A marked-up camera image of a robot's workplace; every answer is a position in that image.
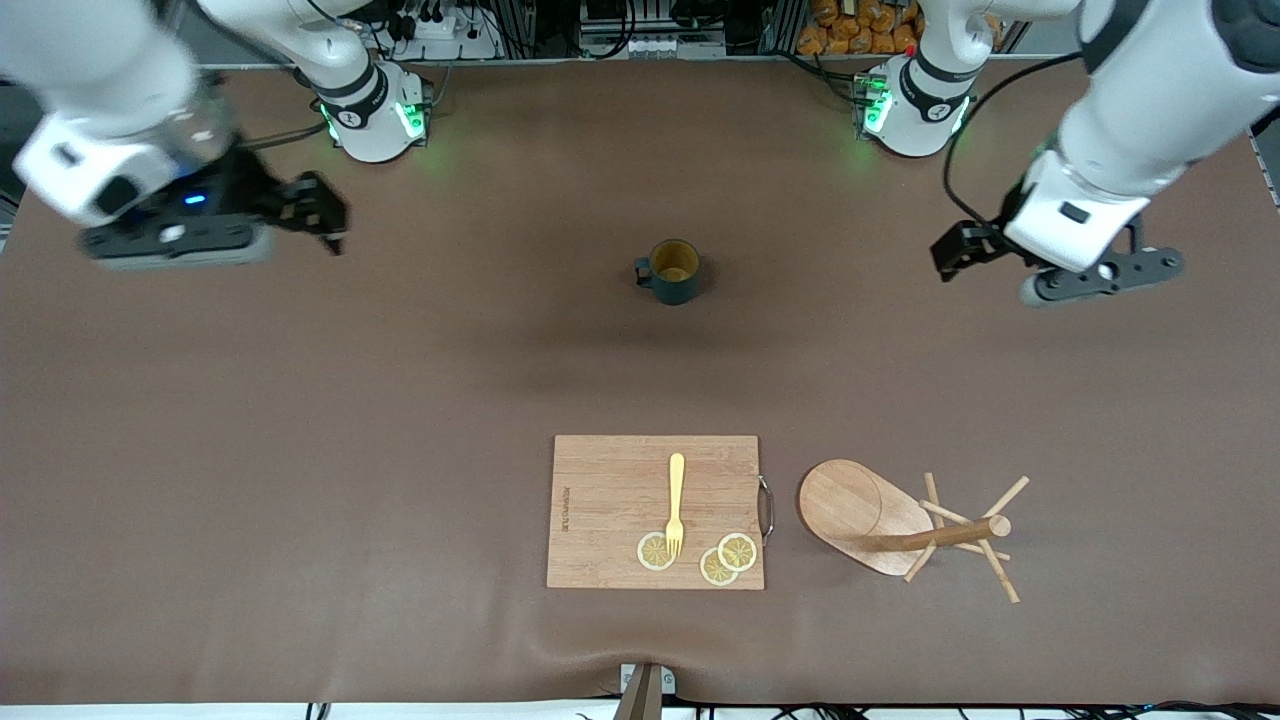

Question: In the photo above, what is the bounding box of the white power strip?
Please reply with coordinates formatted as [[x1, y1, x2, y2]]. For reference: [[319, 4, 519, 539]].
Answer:
[[385, 0, 504, 61]]

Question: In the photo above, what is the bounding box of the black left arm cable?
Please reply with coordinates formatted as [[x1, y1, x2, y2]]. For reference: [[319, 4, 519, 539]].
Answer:
[[942, 52, 1086, 236]]

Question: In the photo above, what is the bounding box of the wooden mug tree rack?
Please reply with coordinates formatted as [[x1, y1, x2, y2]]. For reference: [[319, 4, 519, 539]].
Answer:
[[797, 459, 1031, 605]]

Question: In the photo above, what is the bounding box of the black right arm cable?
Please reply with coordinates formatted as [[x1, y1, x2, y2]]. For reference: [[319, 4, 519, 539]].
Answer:
[[215, 120, 326, 153]]

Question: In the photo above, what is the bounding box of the dark green ribbed mug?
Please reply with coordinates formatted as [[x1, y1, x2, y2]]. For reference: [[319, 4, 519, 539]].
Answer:
[[633, 239, 703, 307]]

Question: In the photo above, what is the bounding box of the grey electronics box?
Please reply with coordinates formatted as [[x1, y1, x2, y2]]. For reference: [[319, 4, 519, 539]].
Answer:
[[578, 0, 728, 59]]

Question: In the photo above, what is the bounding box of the orange packaged goods pile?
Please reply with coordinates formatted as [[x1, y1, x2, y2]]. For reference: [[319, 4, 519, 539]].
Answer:
[[797, 0, 923, 57]]

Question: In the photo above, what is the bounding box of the brown table mat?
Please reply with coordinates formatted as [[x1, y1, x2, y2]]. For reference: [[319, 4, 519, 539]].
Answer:
[[0, 55, 1280, 706]]

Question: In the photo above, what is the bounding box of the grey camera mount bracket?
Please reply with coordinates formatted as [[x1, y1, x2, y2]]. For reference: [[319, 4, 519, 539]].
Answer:
[[612, 662, 677, 720]]

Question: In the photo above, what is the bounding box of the yellow plastic fork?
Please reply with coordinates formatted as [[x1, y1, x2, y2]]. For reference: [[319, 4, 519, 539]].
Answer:
[[665, 453, 687, 558]]

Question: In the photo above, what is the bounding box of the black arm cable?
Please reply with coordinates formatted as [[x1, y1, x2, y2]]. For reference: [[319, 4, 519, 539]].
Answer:
[[215, 120, 326, 153], [942, 52, 1086, 236]]

